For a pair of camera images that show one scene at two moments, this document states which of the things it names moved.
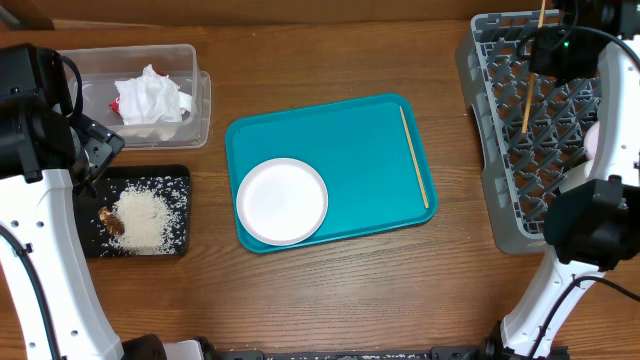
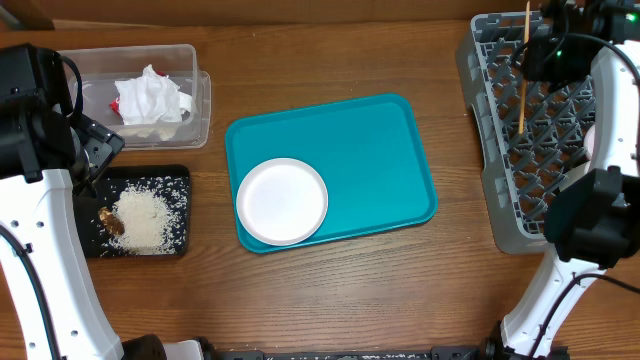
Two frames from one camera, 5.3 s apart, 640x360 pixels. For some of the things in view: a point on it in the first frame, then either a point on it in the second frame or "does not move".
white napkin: (151, 98) does not move
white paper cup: (576, 176) does not move
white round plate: (282, 201) does not move
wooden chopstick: (412, 156) -> (524, 70)
